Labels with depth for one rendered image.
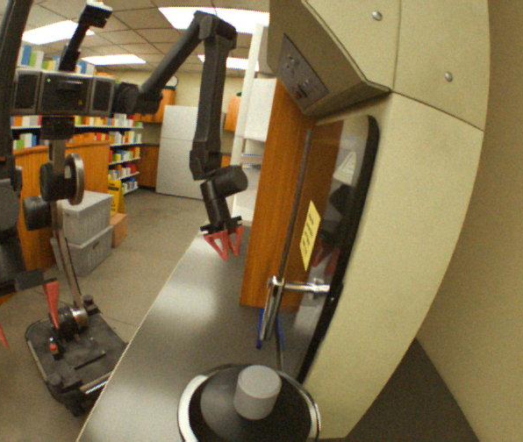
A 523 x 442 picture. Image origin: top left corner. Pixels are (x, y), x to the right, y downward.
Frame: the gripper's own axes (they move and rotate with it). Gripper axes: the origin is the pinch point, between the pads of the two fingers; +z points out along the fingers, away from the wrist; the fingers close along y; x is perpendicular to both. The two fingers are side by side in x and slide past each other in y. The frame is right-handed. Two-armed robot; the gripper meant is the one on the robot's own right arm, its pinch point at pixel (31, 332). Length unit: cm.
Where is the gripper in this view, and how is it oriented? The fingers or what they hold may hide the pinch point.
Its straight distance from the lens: 47.7
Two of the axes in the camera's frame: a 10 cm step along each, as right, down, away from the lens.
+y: 5.4, -1.7, 8.3
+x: -8.0, 2.1, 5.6
